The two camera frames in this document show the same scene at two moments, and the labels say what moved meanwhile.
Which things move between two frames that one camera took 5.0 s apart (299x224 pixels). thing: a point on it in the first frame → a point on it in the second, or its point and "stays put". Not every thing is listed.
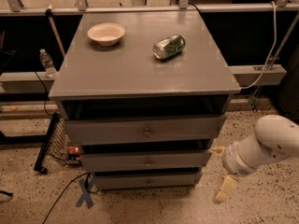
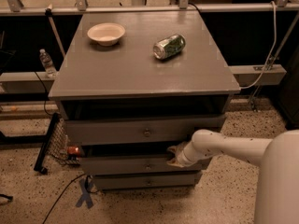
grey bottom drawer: x=129 y=180 stays put
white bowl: x=106 y=34 stays put
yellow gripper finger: x=228 y=187 → x=175 y=161
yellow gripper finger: x=219 y=150 → x=178 y=147
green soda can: x=169 y=47 stays put
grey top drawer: x=184 y=129 stays put
